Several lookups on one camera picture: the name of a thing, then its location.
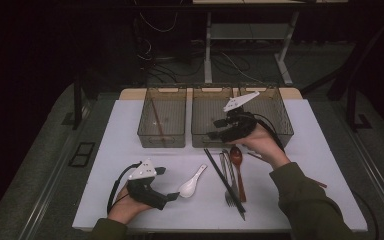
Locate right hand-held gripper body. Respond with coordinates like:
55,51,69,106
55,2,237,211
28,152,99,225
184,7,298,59
219,90,261,144

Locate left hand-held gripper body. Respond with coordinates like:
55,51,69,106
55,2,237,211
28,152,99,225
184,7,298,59
126,158,170,211

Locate white ceramic spoon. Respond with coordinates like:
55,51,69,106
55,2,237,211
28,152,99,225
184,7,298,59
178,163,208,199

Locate translucent grey plastic bin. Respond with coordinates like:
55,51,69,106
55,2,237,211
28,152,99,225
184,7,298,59
137,87,188,149
238,87,295,148
191,87,240,149

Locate brown wooden spoon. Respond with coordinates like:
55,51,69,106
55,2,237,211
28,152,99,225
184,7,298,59
229,146,248,203

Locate metal knife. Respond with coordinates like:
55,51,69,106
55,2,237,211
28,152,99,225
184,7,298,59
222,149,247,222

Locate black chopstick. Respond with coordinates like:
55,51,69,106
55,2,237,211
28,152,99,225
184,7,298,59
203,148,245,214
205,148,247,214

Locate metal fork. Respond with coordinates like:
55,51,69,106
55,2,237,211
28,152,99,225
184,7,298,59
219,152,237,208

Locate person's left hand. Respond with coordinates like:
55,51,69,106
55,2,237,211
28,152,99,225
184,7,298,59
107,181,153,225

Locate person's right hand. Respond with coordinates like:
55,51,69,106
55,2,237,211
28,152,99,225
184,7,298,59
229,123,292,171

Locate black metal stand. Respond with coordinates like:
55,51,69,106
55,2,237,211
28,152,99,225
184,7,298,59
326,13,384,133
61,74,96,132

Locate left hand-held gripper black cable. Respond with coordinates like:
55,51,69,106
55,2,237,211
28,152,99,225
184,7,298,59
106,160,142,215

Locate white cable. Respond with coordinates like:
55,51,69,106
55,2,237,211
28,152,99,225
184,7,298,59
220,51,265,85

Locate black floor socket frame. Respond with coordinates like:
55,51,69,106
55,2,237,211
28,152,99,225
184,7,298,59
67,141,97,169

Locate white metal desk frame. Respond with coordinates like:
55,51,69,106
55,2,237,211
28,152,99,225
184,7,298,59
192,0,349,87

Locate tangle of black cables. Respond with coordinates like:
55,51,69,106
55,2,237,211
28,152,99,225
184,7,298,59
134,33,208,84

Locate metal floor rail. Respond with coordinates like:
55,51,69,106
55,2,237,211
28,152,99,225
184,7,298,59
18,99,93,240
329,99,384,231

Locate thin black cable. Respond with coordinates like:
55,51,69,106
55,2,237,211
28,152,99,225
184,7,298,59
350,188,381,240

